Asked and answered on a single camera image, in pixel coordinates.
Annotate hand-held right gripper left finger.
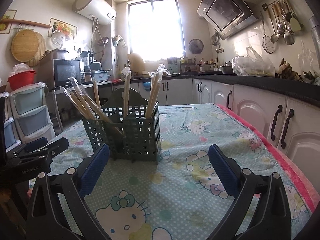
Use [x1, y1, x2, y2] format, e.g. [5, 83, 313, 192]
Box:
[26, 144, 111, 240]

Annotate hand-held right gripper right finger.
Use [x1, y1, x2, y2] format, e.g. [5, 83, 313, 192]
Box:
[208, 144, 292, 240]

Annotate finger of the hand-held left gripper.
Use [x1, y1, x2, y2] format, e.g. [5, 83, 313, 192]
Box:
[37, 137, 70, 164]
[14, 137, 48, 155]

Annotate green plastic utensil holder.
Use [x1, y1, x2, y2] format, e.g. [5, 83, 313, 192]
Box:
[82, 88, 161, 165]

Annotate group of chopsticks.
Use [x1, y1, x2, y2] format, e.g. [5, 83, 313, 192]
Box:
[61, 64, 170, 135]

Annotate small hanging utensils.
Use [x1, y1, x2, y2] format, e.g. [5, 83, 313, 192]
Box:
[211, 32, 223, 53]

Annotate row of hanging cooking utensils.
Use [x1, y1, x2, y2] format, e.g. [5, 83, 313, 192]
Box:
[260, 0, 303, 54]

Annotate white plastic drawer unit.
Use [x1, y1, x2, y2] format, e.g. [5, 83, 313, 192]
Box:
[0, 92, 22, 153]

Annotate pastel plastic drawer unit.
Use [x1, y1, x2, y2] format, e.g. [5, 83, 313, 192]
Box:
[10, 82, 56, 143]

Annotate metal shelf table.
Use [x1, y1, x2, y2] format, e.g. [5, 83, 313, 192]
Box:
[47, 80, 113, 130]

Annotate cartoon printed teal blanket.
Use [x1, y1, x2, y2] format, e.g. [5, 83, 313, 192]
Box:
[29, 103, 313, 240]

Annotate red plastic basin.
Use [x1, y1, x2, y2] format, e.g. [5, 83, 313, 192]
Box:
[7, 70, 37, 91]

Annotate black microwave oven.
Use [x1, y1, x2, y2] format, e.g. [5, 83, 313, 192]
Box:
[53, 59, 84, 88]

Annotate grey storage box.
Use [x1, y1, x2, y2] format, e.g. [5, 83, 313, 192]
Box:
[91, 69, 112, 82]

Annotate black blender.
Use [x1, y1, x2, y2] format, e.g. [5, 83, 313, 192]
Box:
[80, 51, 94, 82]

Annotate black countertop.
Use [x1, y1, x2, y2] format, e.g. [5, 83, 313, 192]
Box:
[111, 71, 320, 108]

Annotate round bamboo tray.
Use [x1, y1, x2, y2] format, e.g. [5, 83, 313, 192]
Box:
[11, 29, 47, 67]

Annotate steel kettles on counter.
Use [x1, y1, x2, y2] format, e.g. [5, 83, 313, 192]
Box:
[220, 62, 234, 74]

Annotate small white fan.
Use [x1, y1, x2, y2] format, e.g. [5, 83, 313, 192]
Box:
[51, 29, 67, 49]

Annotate clear plastic bag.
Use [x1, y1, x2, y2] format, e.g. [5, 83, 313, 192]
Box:
[299, 40, 320, 80]
[232, 46, 276, 77]

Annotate spice rack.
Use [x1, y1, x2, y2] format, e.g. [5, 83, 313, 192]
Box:
[180, 57, 198, 72]

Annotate beige cutting board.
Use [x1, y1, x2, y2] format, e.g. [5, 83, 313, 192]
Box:
[127, 52, 145, 72]

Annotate teal knife block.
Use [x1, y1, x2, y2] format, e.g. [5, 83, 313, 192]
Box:
[167, 57, 181, 73]

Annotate brown lumpy bundle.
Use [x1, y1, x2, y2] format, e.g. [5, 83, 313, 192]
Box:
[277, 58, 300, 80]

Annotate wooden rolling pin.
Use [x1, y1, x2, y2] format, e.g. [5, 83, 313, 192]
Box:
[0, 19, 52, 29]

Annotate green leafy vegetables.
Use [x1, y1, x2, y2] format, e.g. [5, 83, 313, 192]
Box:
[300, 71, 320, 84]

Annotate white water heater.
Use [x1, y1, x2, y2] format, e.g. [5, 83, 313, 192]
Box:
[73, 0, 117, 25]

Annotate kitchen window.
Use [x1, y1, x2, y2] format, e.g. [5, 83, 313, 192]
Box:
[127, 0, 185, 60]

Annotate black range hood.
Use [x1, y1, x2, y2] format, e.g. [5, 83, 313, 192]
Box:
[197, 0, 259, 40]

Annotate grey kitchen appliance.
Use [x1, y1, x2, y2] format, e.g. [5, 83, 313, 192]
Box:
[309, 15, 320, 63]

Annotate dark round wall fan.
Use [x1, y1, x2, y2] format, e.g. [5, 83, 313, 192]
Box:
[188, 39, 204, 54]

